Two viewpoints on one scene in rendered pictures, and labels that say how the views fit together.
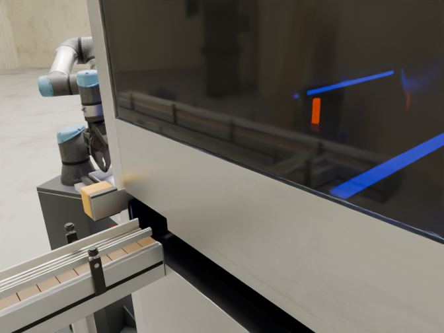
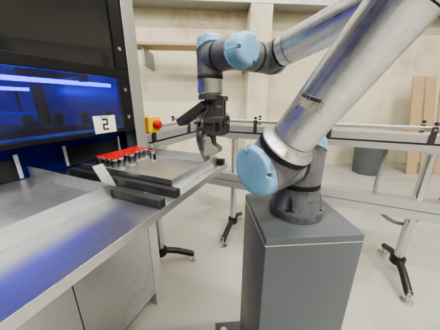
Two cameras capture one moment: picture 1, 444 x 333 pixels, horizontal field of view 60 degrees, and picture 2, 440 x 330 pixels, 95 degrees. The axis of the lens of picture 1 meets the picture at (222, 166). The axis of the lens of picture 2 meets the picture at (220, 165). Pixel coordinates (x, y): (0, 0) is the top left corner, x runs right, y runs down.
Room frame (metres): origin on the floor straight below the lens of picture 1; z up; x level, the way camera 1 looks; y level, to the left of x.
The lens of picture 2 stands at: (1.92, 0.18, 1.10)
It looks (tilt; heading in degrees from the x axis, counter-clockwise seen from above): 17 degrees down; 153
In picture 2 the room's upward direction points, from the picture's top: straight up
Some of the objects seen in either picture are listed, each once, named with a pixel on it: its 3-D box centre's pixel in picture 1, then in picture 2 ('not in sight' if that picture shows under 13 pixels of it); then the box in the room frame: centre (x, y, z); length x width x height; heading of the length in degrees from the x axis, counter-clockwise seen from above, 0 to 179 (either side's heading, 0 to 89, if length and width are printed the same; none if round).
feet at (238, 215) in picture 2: not in sight; (232, 223); (0.60, 0.98, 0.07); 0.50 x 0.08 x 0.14; 129
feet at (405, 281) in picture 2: not in sight; (395, 264); (1.49, 1.71, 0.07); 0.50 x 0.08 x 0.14; 129
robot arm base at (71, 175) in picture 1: (77, 168); (296, 194); (1.55, 0.62, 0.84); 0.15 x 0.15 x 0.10
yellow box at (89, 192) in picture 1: (100, 200); (149, 124); (0.91, 0.32, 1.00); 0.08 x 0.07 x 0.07; 39
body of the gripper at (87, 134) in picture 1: (96, 131); (212, 116); (1.34, 0.45, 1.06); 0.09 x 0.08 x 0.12; 39
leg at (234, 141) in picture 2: not in sight; (233, 183); (0.60, 0.98, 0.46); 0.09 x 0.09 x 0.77; 39
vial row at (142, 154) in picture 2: not in sight; (129, 158); (1.16, 0.21, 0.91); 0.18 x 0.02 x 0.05; 129
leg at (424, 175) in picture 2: not in sight; (412, 212); (1.49, 1.71, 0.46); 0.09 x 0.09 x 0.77; 39
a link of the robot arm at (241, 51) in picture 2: (88, 83); (238, 54); (1.43, 0.48, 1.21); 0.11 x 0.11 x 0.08; 11
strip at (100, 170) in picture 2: not in sight; (118, 179); (1.38, 0.16, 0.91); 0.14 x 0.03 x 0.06; 40
